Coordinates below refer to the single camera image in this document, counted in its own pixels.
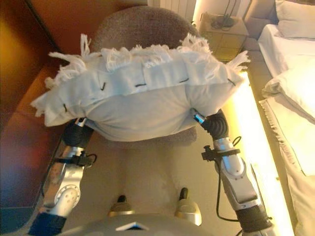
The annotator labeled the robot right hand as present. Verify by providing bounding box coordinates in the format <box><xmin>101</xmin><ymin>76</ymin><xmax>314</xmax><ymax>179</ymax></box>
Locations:
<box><xmin>191</xmin><ymin>108</ymin><xmax>229</xmax><ymax>141</ymax></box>

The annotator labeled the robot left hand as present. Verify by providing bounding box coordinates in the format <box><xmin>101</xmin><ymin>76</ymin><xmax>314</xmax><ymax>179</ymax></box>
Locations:
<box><xmin>61</xmin><ymin>117</ymin><xmax>95</xmax><ymax>149</ymax></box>

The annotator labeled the white fringed cushion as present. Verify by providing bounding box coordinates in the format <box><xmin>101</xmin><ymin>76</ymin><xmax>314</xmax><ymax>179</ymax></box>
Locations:
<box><xmin>30</xmin><ymin>33</ymin><xmax>252</xmax><ymax>143</ymax></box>

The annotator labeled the glossy brown wooden cabinet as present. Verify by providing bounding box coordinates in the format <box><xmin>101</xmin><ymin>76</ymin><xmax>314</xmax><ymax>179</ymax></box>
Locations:
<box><xmin>0</xmin><ymin>0</ymin><xmax>74</xmax><ymax>222</ymax></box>

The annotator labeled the white duvet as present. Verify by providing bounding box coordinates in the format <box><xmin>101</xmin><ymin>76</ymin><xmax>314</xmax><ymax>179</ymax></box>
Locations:
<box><xmin>258</xmin><ymin>66</ymin><xmax>315</xmax><ymax>236</ymax></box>

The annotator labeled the light wooden nightstand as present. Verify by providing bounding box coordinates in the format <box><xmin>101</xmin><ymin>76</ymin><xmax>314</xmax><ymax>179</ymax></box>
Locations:
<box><xmin>198</xmin><ymin>11</ymin><xmax>250</xmax><ymax>62</ymax></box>

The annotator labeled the robot left leg with foot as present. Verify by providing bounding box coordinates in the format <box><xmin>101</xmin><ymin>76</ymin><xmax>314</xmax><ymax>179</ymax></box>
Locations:
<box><xmin>107</xmin><ymin>195</ymin><xmax>136</xmax><ymax>217</ymax></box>

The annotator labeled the robot leg with foot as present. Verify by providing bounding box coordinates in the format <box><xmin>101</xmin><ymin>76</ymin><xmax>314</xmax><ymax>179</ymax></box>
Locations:
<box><xmin>174</xmin><ymin>187</ymin><xmax>203</xmax><ymax>226</ymax></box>
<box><xmin>107</xmin><ymin>195</ymin><xmax>136</xmax><ymax>217</ymax></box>

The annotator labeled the robot right leg with foot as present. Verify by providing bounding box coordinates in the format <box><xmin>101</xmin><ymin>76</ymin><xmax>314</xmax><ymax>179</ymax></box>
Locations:
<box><xmin>174</xmin><ymin>187</ymin><xmax>203</xmax><ymax>226</ymax></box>

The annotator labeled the white mattress sheet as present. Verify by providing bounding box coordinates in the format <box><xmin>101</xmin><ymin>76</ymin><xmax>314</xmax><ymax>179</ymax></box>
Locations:
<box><xmin>257</xmin><ymin>23</ymin><xmax>315</xmax><ymax>79</ymax></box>

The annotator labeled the silver robot torso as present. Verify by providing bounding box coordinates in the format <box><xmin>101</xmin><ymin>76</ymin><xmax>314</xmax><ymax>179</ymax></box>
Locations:
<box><xmin>63</xmin><ymin>213</ymin><xmax>249</xmax><ymax>236</ymax></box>

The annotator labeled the grey upholstered tub armchair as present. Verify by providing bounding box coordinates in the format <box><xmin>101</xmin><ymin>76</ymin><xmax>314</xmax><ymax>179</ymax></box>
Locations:
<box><xmin>92</xmin><ymin>6</ymin><xmax>199</xmax><ymax>150</ymax></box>

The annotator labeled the white radiator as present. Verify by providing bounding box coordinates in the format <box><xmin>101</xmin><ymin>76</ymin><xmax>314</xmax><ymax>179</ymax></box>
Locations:
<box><xmin>159</xmin><ymin>0</ymin><xmax>195</xmax><ymax>14</ymax></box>

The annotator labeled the white bed pillow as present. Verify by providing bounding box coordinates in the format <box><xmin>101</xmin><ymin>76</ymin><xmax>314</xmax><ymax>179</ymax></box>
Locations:
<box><xmin>274</xmin><ymin>0</ymin><xmax>315</xmax><ymax>40</ymax></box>

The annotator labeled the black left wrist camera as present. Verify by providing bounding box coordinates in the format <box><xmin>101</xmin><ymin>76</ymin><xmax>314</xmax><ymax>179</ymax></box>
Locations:
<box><xmin>54</xmin><ymin>151</ymin><xmax>96</xmax><ymax>168</ymax></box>

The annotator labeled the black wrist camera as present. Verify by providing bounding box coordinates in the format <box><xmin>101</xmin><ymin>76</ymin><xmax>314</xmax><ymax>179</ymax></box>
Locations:
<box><xmin>201</xmin><ymin>145</ymin><xmax>241</xmax><ymax>163</ymax></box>
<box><xmin>54</xmin><ymin>151</ymin><xmax>96</xmax><ymax>168</ymax></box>

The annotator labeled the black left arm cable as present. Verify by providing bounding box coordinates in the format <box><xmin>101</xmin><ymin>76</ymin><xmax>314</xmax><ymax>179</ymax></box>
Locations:
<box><xmin>40</xmin><ymin>140</ymin><xmax>98</xmax><ymax>197</ymax></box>

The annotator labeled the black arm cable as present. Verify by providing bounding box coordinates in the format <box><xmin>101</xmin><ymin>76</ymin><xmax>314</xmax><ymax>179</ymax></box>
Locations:
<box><xmin>40</xmin><ymin>140</ymin><xmax>98</xmax><ymax>197</ymax></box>
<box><xmin>216</xmin><ymin>136</ymin><xmax>263</xmax><ymax>221</ymax></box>

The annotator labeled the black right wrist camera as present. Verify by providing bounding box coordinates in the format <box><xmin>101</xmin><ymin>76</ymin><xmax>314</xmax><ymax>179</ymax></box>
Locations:
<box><xmin>201</xmin><ymin>145</ymin><xmax>241</xmax><ymax>163</ymax></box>

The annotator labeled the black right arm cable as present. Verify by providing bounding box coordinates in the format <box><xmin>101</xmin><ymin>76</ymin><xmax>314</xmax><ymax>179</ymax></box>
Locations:
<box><xmin>216</xmin><ymin>136</ymin><xmax>263</xmax><ymax>221</ymax></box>

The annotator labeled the beige upholstered bed frame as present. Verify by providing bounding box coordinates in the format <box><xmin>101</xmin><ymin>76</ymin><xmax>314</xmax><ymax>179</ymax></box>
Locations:
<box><xmin>242</xmin><ymin>0</ymin><xmax>279</xmax><ymax>64</ymax></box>

